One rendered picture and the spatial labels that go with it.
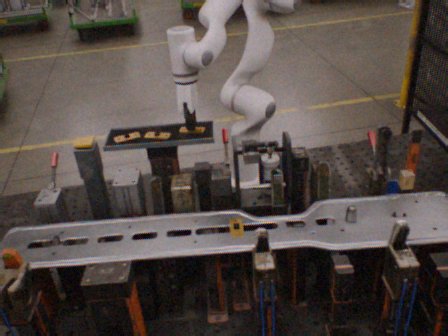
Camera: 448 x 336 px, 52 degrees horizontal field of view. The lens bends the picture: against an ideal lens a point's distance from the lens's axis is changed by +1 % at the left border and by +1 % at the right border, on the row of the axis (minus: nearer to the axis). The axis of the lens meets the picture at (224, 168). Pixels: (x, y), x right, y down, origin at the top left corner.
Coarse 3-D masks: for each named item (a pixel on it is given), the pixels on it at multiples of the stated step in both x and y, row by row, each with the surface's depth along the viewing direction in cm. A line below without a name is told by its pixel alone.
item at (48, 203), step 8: (40, 192) 148; (48, 192) 147; (56, 192) 147; (40, 200) 144; (48, 200) 143; (56, 200) 143; (64, 200) 150; (40, 208) 143; (48, 208) 143; (56, 208) 143; (64, 208) 150; (40, 216) 144; (48, 216) 144; (56, 216) 145; (64, 216) 149; (72, 240) 157; (80, 272) 161; (80, 280) 160
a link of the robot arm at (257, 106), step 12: (240, 96) 172; (252, 96) 170; (264, 96) 169; (240, 108) 173; (252, 108) 169; (264, 108) 168; (252, 120) 172; (264, 120) 172; (240, 132) 179; (252, 132) 179; (240, 144) 183
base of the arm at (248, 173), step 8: (232, 160) 190; (240, 160) 187; (232, 168) 193; (240, 168) 189; (248, 168) 189; (256, 168) 192; (232, 176) 195; (240, 176) 192; (248, 176) 192; (256, 176) 195; (232, 184) 192; (240, 184) 192; (248, 184) 192; (256, 184) 192
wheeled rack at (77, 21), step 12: (72, 0) 680; (84, 0) 818; (96, 0) 808; (108, 0) 803; (120, 0) 778; (132, 0) 673; (72, 12) 666; (84, 12) 734; (96, 12) 716; (108, 12) 719; (120, 12) 689; (132, 12) 714; (72, 24) 671; (84, 24) 673; (96, 24) 677; (108, 24) 680; (120, 24) 684; (132, 24) 695
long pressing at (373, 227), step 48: (432, 192) 143; (48, 240) 136; (96, 240) 134; (144, 240) 133; (192, 240) 131; (240, 240) 130; (288, 240) 129; (336, 240) 127; (384, 240) 126; (432, 240) 125
